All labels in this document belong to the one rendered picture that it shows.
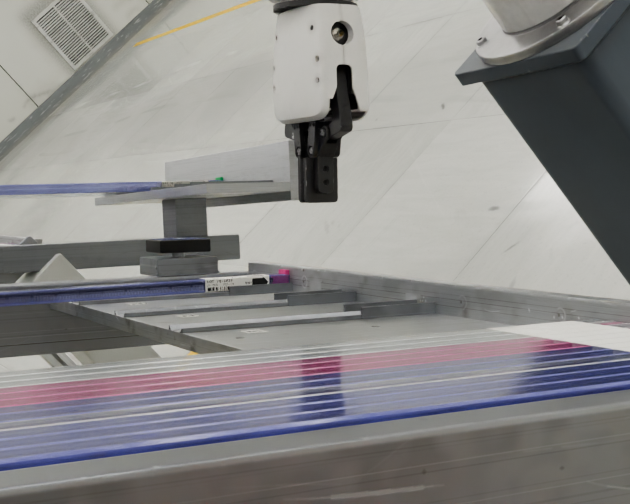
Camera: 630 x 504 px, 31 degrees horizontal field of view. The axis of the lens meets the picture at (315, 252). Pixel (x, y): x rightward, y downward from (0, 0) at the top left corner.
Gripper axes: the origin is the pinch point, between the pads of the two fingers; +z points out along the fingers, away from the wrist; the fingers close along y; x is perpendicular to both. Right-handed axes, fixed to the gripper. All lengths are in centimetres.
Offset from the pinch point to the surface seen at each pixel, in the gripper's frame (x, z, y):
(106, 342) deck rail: 17.3, 14.1, 8.0
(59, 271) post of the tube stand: 14.6, 9.2, 32.7
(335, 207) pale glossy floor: -108, 5, 189
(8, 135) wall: -149, -44, 748
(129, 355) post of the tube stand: 6.9, 19.1, 32.6
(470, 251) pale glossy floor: -98, 14, 112
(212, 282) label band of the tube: 10.7, 8.6, -0.7
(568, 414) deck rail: 23, 9, -60
